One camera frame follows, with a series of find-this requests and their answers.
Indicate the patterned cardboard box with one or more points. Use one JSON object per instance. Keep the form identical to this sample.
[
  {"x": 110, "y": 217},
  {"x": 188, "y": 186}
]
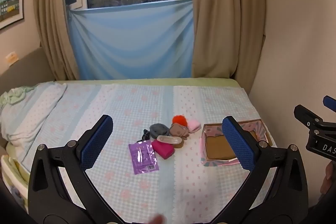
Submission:
[{"x": 218, "y": 146}]

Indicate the black cloth item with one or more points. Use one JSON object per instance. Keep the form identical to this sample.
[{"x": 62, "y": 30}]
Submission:
[{"x": 145, "y": 135}]

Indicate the person's right hand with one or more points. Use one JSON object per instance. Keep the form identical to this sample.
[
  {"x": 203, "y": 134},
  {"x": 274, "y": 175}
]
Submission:
[{"x": 328, "y": 178}]

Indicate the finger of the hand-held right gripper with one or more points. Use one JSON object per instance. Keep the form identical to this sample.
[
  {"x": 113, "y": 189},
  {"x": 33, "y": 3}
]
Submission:
[
  {"x": 329, "y": 102},
  {"x": 305, "y": 115}
]

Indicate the purple plastic packet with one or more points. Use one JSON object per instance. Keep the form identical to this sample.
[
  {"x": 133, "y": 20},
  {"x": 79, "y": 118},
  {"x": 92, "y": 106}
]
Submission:
[{"x": 143, "y": 157}]

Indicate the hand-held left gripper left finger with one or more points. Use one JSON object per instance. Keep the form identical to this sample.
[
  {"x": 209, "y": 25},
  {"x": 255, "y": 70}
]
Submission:
[{"x": 96, "y": 144}]

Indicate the light green bed sheet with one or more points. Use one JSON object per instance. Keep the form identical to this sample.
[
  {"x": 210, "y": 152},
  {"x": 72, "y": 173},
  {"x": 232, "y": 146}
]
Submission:
[{"x": 147, "y": 81}]

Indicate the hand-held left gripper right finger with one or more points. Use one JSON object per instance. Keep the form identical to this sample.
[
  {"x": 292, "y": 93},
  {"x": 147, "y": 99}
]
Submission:
[{"x": 237, "y": 145}]

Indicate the grey-beige headboard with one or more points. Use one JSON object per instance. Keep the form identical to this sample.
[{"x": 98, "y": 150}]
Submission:
[{"x": 26, "y": 69}]

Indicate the white wall switch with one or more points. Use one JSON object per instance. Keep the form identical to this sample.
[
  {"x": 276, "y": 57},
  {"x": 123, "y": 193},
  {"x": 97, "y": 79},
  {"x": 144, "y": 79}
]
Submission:
[{"x": 11, "y": 58}]

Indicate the beige curtain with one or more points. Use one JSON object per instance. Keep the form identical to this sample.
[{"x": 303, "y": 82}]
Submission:
[
  {"x": 52, "y": 16},
  {"x": 228, "y": 16}
]

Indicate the orange pompom with olive cloth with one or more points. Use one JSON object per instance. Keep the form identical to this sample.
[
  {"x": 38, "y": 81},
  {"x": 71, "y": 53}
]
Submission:
[{"x": 179, "y": 120}]

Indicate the light blue hanging cloth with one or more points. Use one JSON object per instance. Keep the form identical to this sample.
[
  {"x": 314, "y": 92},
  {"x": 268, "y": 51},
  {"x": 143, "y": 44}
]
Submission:
[{"x": 131, "y": 40}]

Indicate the light green crumpled cloth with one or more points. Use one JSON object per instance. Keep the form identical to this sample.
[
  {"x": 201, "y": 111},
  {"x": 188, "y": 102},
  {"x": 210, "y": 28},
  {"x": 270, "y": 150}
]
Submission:
[{"x": 13, "y": 96}]

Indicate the person's left hand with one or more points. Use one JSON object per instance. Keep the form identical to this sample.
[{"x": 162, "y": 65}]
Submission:
[{"x": 157, "y": 219}]

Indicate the pink sock roll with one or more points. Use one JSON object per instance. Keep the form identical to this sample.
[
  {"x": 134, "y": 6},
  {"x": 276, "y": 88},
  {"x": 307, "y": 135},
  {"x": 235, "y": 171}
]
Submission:
[{"x": 194, "y": 125}]

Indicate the framed wall picture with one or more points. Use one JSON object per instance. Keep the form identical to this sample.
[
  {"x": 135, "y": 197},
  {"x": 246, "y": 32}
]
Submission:
[{"x": 10, "y": 3}]

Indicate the grey sock roll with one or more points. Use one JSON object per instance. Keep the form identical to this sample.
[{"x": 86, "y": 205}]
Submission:
[{"x": 158, "y": 130}]

